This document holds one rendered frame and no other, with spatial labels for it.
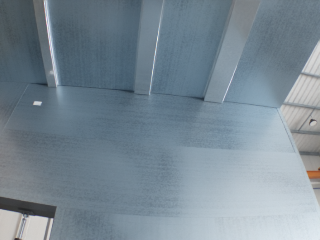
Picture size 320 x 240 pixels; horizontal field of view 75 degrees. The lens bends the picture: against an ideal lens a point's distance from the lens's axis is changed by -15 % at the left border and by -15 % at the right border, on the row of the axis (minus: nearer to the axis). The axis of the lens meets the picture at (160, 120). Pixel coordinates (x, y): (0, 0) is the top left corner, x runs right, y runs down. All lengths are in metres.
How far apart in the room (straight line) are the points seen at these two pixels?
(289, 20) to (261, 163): 0.98
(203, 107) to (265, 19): 0.79
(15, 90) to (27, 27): 0.53
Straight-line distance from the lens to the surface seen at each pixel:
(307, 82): 9.68
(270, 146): 1.85
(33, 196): 1.41
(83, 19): 1.61
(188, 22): 1.57
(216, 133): 1.72
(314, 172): 11.88
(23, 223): 1.42
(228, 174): 1.54
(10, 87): 2.10
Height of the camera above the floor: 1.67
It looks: 43 degrees up
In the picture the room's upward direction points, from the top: straight up
